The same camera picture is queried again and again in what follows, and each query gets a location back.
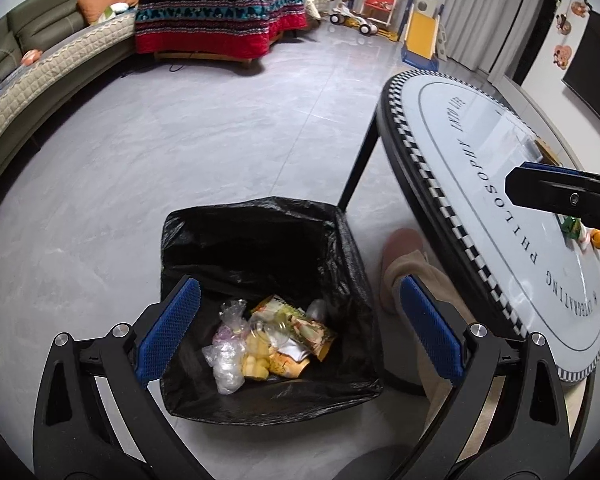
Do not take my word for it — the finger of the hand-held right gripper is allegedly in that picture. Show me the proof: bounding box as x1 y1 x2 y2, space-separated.
505 162 600 232

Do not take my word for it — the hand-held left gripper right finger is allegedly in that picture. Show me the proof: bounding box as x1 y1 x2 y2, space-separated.
400 275 573 480

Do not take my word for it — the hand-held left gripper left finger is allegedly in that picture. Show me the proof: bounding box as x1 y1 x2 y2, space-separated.
32 275 202 480

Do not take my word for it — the bag of pink rubber bands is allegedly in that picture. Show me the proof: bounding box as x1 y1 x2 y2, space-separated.
212 300 251 346

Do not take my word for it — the clear bag of white pieces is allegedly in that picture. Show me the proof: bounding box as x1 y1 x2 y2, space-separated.
202 342 247 395

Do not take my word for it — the yellow sponge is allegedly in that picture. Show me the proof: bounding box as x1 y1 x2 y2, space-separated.
242 332 272 381

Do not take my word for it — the green yellow snack packet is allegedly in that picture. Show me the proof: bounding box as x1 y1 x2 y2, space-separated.
252 295 338 362

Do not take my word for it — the trash bin with black bag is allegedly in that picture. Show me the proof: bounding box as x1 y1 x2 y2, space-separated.
159 196 385 426

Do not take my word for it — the small green packet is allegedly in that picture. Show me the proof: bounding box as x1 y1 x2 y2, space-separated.
560 216 584 240

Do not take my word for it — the person's leg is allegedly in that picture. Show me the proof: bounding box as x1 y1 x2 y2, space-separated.
384 250 511 480

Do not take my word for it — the black television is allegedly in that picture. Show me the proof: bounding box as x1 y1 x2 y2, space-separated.
562 10 600 126

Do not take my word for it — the black table leg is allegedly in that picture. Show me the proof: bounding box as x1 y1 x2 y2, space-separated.
337 105 382 211

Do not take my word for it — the grey curtain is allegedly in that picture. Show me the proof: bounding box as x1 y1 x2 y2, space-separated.
440 0 531 76

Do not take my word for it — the white ride-on toy car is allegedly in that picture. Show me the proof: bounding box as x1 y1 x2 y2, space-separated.
329 0 381 36

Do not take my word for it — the wooden low table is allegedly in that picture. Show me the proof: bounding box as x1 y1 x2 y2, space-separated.
142 0 306 70

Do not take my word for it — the sofa with quilted cover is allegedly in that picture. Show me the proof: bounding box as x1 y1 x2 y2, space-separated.
0 0 148 201

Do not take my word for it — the white rocking toy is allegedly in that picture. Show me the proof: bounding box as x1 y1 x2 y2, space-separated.
305 0 334 26

